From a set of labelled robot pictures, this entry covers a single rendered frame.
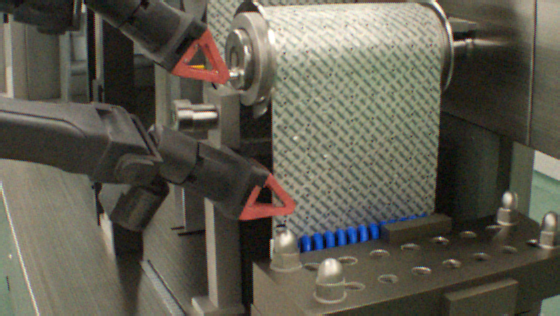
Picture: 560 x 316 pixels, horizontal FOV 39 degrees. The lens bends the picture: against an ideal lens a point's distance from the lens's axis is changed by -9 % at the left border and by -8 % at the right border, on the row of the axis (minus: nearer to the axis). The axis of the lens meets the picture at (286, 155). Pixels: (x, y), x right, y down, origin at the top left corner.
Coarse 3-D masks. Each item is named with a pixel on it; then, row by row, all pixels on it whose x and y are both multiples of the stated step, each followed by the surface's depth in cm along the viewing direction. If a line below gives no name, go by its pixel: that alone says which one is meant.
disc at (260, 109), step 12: (252, 0) 100; (240, 12) 104; (252, 12) 100; (264, 12) 98; (264, 24) 97; (264, 36) 98; (276, 60) 97; (276, 72) 97; (264, 96) 100; (252, 108) 104; (264, 108) 100
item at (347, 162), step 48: (384, 96) 105; (432, 96) 108; (288, 144) 101; (336, 144) 104; (384, 144) 107; (432, 144) 110; (288, 192) 103; (336, 192) 106; (384, 192) 109; (432, 192) 112
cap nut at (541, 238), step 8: (544, 216) 101; (552, 216) 100; (544, 224) 101; (552, 224) 100; (544, 232) 100; (552, 232) 100; (536, 240) 103; (544, 240) 101; (552, 240) 100; (544, 248) 100; (552, 248) 100
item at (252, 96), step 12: (240, 24) 102; (252, 24) 99; (252, 36) 99; (264, 48) 98; (264, 60) 98; (264, 72) 98; (252, 84) 101; (264, 84) 99; (240, 96) 105; (252, 96) 101
